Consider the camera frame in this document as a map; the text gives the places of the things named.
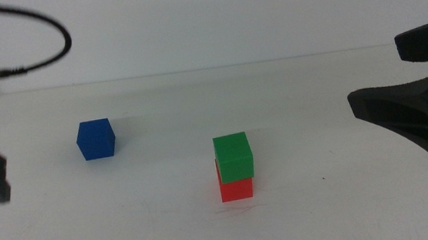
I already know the black left camera cable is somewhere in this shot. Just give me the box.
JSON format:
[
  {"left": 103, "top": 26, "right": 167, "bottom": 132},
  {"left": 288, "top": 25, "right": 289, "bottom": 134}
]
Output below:
[{"left": 0, "top": 0, "right": 76, "bottom": 80}]

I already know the green cube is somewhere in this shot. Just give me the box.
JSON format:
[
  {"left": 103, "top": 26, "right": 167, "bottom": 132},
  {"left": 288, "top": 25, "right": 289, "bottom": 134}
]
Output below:
[{"left": 211, "top": 130, "right": 257, "bottom": 186}]

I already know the red cube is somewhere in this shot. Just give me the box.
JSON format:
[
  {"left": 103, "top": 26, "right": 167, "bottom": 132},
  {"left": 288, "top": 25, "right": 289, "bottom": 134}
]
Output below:
[{"left": 214, "top": 155, "right": 255, "bottom": 204}]

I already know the blue cube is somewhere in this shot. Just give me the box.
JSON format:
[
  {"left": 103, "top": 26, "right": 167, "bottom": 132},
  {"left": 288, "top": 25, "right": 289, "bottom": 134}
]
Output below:
[{"left": 73, "top": 117, "right": 118, "bottom": 163}]

